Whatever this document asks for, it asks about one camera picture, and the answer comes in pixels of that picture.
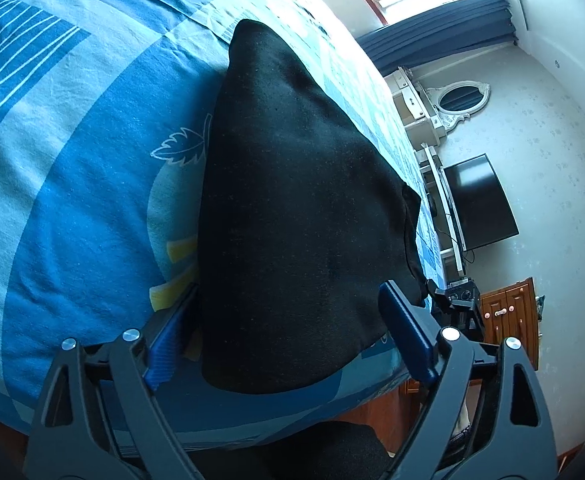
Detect black television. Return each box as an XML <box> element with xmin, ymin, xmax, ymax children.
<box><xmin>443</xmin><ymin>154</ymin><xmax>520</xmax><ymax>252</ymax></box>

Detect white dresser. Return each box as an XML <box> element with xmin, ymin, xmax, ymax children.
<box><xmin>385</xmin><ymin>66</ymin><xmax>449</xmax><ymax>149</ymax></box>

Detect wooden bed frame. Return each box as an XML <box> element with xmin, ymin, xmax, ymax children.
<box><xmin>330</xmin><ymin>372</ymin><xmax>426</xmax><ymax>461</ymax></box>

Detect black pants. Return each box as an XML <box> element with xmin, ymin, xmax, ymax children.
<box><xmin>197</xmin><ymin>19</ymin><xmax>428</xmax><ymax>395</ymax></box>

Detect blue patterned bed sheet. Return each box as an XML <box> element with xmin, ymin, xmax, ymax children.
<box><xmin>0</xmin><ymin>0</ymin><xmax>447</xmax><ymax>453</ymax></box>

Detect dark blue curtain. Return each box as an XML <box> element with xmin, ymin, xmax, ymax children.
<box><xmin>357</xmin><ymin>0</ymin><xmax>518</xmax><ymax>77</ymax></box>

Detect wooden cabinet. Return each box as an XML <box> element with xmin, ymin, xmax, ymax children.
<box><xmin>480</xmin><ymin>277</ymin><xmax>541</xmax><ymax>372</ymax></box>

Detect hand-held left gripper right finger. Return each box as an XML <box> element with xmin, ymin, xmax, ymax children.
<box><xmin>377</xmin><ymin>280</ymin><xmax>558</xmax><ymax>480</ymax></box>

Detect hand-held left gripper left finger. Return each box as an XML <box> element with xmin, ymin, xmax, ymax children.
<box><xmin>22</xmin><ymin>285</ymin><xmax>203</xmax><ymax>480</ymax></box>

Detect black cable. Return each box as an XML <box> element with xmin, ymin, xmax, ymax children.
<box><xmin>435</xmin><ymin>229</ymin><xmax>476</xmax><ymax>267</ymax></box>

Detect white television stand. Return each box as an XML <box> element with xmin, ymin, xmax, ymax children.
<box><xmin>417</xmin><ymin>144</ymin><xmax>469</xmax><ymax>282</ymax></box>

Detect white oval framed mirror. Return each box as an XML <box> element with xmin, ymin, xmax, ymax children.
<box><xmin>425</xmin><ymin>81</ymin><xmax>491</xmax><ymax>132</ymax></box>

